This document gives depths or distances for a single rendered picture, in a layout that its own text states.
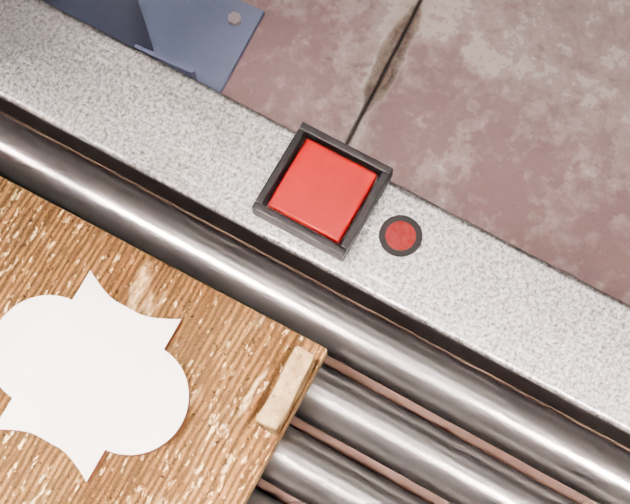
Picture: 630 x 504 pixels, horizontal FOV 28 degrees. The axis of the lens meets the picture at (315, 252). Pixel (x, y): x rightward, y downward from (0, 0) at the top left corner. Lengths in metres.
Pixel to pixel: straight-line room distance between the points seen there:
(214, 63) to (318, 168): 1.06
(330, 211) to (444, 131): 1.04
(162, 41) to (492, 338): 1.18
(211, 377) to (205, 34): 1.17
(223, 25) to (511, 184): 0.51
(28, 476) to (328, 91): 1.18
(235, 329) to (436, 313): 0.14
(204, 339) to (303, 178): 0.14
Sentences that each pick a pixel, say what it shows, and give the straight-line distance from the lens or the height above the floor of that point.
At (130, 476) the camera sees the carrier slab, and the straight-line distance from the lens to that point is 0.87.
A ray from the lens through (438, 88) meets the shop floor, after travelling 1.96.
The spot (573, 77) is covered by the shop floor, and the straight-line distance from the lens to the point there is 1.99.
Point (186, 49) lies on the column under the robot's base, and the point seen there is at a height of 0.01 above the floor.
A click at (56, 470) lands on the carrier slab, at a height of 0.94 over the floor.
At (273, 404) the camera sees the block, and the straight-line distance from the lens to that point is 0.84.
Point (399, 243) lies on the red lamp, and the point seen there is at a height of 0.92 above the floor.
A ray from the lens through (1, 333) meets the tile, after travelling 0.90.
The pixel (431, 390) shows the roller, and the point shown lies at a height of 0.92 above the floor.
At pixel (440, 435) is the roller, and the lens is 0.89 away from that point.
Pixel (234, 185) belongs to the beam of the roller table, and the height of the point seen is 0.92.
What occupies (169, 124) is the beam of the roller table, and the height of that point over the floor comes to 0.91.
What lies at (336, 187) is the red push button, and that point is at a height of 0.93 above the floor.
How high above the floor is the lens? 1.79
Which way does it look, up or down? 74 degrees down
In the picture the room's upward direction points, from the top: 3 degrees counter-clockwise
